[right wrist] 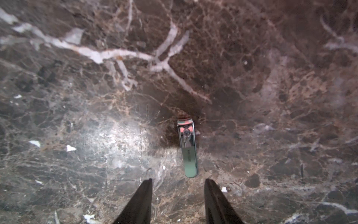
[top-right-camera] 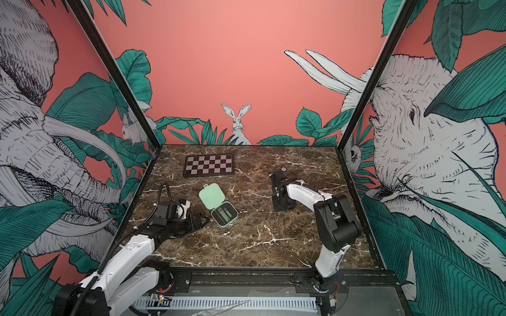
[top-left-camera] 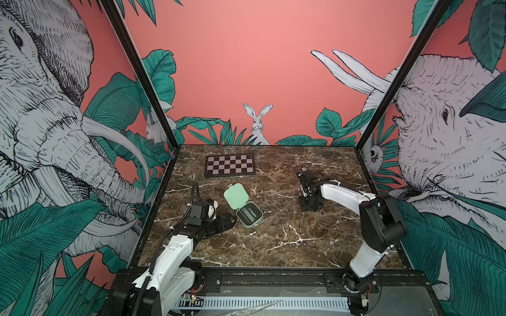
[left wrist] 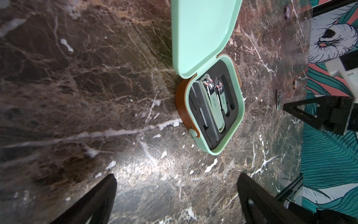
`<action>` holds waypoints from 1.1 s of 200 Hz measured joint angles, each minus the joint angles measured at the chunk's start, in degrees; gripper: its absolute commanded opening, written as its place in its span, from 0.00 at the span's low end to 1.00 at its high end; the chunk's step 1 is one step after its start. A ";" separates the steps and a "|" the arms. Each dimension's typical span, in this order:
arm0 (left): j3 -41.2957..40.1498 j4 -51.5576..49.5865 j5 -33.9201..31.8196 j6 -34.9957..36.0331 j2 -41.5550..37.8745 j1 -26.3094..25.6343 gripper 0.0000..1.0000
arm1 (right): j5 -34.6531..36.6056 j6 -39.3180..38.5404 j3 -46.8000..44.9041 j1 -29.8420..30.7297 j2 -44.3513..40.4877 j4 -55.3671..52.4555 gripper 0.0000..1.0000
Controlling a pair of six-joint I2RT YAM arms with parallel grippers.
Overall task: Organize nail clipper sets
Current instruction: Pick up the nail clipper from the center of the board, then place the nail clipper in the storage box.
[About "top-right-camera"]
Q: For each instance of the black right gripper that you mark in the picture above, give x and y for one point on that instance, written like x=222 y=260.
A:
x=277 y=207

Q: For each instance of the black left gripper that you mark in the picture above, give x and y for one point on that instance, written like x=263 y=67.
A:
x=192 y=225

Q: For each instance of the green nail clipper case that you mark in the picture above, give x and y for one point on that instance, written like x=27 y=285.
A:
x=214 y=199

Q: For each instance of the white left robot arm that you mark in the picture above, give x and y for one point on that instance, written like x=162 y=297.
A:
x=114 y=287

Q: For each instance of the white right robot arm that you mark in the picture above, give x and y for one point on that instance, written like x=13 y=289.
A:
x=338 y=226

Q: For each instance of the maroon checkered chess board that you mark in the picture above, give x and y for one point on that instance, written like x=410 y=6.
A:
x=209 y=165

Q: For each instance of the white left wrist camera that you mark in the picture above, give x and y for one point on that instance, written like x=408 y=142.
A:
x=182 y=208

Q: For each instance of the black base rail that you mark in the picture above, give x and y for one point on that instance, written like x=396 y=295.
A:
x=304 y=280

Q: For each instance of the white slotted cable duct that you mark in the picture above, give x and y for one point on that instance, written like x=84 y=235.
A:
x=296 y=304

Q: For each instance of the black left frame post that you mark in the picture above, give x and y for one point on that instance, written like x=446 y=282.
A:
x=95 y=38

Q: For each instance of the black frame post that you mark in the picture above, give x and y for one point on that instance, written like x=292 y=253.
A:
x=95 y=38
x=392 y=41

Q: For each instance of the black right frame post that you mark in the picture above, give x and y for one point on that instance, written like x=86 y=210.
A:
x=392 y=41

